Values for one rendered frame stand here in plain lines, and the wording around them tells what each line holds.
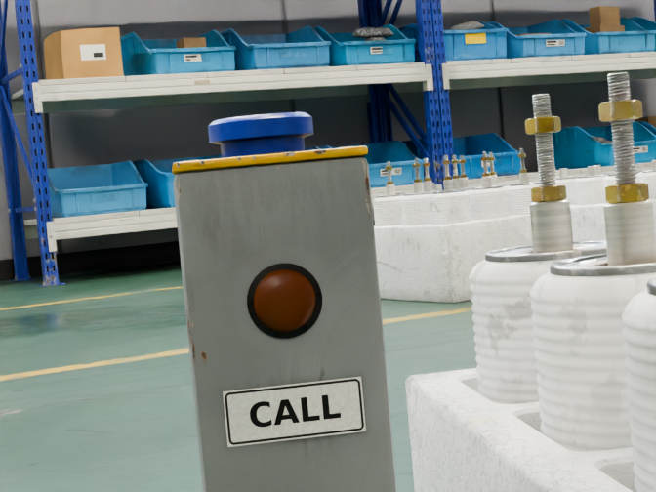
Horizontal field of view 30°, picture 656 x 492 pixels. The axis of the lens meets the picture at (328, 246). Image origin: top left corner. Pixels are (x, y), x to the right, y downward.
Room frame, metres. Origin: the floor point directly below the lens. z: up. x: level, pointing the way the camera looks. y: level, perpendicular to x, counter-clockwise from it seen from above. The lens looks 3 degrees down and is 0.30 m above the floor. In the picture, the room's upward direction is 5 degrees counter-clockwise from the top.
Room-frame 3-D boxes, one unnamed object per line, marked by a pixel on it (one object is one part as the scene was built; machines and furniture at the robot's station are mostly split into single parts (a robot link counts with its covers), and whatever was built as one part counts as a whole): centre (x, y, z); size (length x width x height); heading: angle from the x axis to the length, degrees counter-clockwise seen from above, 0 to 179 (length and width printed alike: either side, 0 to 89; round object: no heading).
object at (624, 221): (0.57, -0.14, 0.26); 0.02 x 0.02 x 0.03
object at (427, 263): (3.05, -0.33, 0.09); 0.39 x 0.39 x 0.18; 32
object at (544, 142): (0.68, -0.13, 0.30); 0.01 x 0.01 x 0.08
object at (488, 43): (5.84, -0.66, 0.90); 0.50 x 0.38 x 0.21; 25
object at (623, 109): (0.57, -0.14, 0.32); 0.02 x 0.02 x 0.01; 23
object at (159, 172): (5.23, 0.57, 0.36); 0.50 x 0.38 x 0.21; 26
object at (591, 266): (0.57, -0.14, 0.25); 0.08 x 0.08 x 0.01
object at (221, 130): (0.47, 0.02, 0.32); 0.04 x 0.04 x 0.02
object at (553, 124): (0.68, -0.13, 0.32); 0.02 x 0.02 x 0.01; 28
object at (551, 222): (0.68, -0.13, 0.26); 0.02 x 0.02 x 0.03
